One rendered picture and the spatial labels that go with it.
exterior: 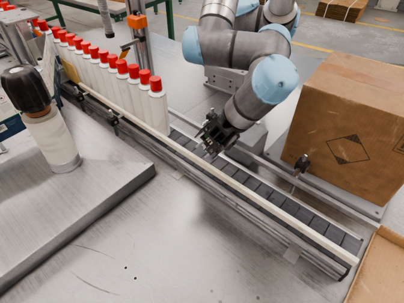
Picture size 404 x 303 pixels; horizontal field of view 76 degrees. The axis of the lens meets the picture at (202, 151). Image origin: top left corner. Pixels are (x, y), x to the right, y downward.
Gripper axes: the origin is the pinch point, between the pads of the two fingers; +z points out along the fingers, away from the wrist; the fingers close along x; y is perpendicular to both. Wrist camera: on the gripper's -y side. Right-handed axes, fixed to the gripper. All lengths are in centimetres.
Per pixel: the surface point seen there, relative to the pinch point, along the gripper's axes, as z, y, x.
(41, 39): 28, 7, -72
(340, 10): 116, -433, -41
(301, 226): -13.9, 4.5, 28.2
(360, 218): -22.3, -2.4, 33.5
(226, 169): 1.5, -0.5, 8.4
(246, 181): -2.0, -0.7, 14.5
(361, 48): 96, -346, 22
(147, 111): 9.2, 2.5, -21.3
